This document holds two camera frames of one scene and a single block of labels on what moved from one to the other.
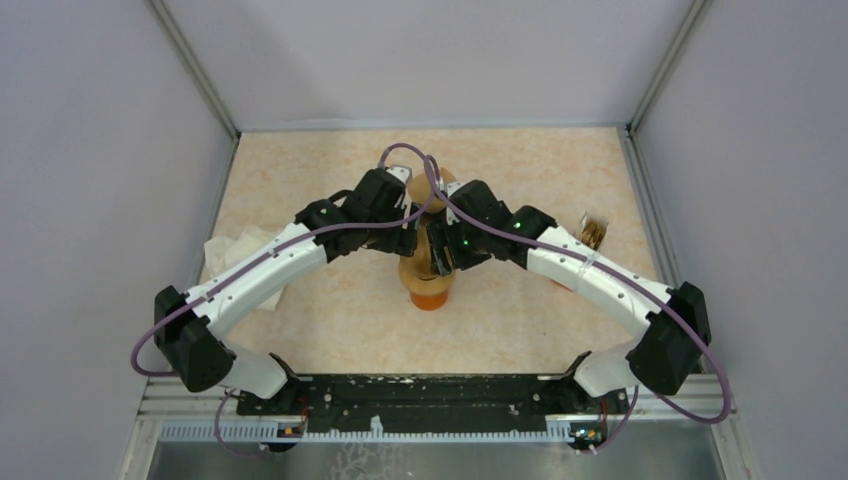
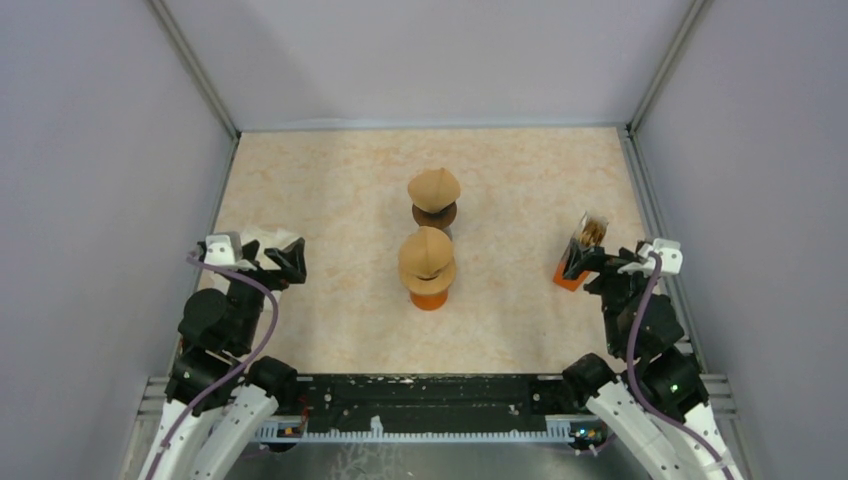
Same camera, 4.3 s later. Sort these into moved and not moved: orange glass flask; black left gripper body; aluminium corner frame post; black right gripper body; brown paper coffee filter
Moved: black left gripper body; black right gripper body
Not moved: orange glass flask; aluminium corner frame post; brown paper coffee filter
